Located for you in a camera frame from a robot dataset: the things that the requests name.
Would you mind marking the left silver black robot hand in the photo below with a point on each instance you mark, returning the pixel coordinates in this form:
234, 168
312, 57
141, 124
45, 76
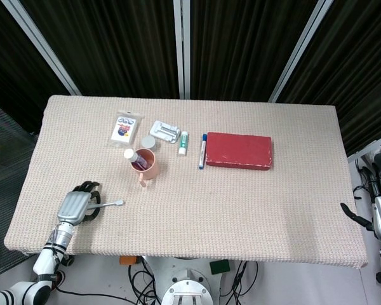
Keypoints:
73, 206

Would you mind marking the grey toothbrush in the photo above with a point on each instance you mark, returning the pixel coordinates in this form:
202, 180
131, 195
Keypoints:
112, 203

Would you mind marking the white-capped toothpaste tube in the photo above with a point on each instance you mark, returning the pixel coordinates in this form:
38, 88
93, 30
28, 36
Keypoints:
130, 154

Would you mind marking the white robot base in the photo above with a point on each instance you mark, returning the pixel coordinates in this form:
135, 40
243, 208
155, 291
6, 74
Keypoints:
187, 286

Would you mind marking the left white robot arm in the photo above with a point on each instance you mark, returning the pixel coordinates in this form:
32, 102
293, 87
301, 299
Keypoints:
46, 260

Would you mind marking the pink ribbed cup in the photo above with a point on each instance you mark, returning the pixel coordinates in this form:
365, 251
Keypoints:
150, 174

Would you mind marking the orange box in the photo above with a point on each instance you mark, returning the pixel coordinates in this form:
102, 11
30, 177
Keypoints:
127, 260

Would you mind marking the grey mesh panel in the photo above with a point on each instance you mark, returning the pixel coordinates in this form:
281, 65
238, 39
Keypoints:
6, 159

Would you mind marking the printed clear plastic packet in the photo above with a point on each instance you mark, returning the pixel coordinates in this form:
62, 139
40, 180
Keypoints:
124, 133

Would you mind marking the small grey round cap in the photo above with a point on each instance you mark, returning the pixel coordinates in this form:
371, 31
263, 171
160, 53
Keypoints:
148, 142

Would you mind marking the razor in blister pack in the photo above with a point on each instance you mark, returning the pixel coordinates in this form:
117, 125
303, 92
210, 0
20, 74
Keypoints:
165, 131

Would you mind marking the green white glue stick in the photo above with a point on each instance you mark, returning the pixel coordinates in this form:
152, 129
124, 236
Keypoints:
183, 143

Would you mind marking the beige woven tablecloth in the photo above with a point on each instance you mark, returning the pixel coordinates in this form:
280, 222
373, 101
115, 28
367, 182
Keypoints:
209, 206

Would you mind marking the blue white marker pen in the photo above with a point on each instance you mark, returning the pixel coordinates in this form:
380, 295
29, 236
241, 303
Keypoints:
202, 154

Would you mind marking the red brick block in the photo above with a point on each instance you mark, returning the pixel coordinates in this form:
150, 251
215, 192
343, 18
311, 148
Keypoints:
239, 151

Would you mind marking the green box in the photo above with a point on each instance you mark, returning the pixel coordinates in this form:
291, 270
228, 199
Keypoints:
220, 267

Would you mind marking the dark pleated curtain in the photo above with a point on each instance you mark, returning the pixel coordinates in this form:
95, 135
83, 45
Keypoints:
120, 41

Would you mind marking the white frame post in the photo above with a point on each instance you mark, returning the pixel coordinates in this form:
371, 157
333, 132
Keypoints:
181, 47
300, 51
41, 44

